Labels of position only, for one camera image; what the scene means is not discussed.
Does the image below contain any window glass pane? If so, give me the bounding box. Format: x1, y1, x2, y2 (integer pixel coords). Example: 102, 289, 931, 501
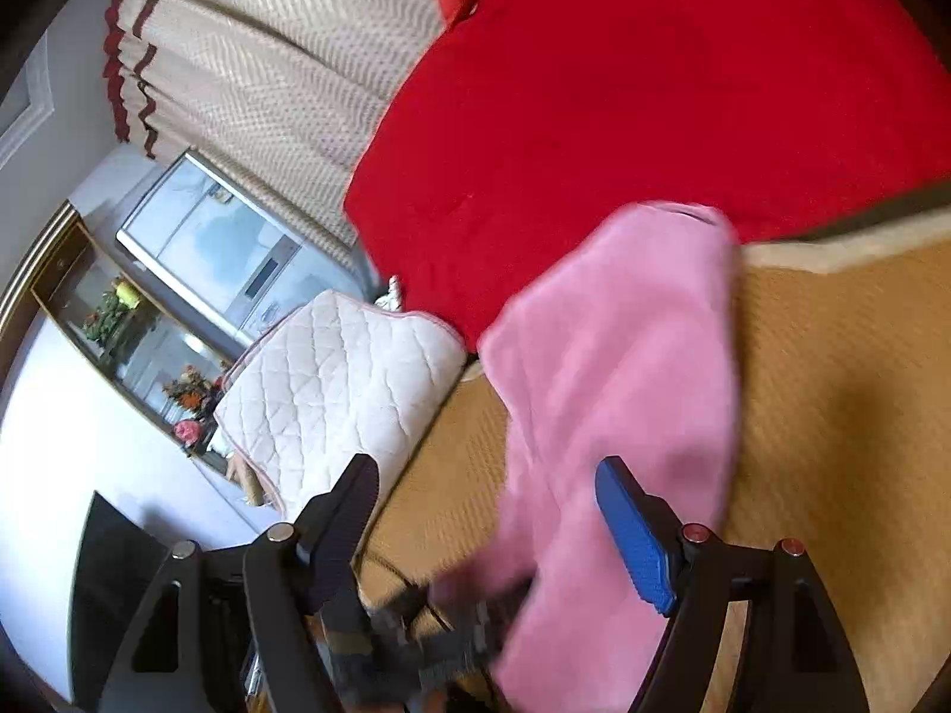
116, 150, 366, 346

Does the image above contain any black flat panel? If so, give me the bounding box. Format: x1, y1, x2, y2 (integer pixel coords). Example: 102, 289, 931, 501
68, 493, 168, 711

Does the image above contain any beige patterned curtain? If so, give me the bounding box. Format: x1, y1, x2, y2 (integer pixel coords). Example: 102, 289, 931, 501
103, 0, 443, 264

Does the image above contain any red blanket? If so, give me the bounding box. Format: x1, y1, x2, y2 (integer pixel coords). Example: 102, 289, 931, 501
345, 0, 949, 343

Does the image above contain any woven bamboo bed mat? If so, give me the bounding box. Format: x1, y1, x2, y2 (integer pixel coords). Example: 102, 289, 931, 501
361, 220, 949, 711

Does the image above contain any pink corduroy jacket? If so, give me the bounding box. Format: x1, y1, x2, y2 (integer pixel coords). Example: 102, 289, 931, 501
435, 203, 740, 711

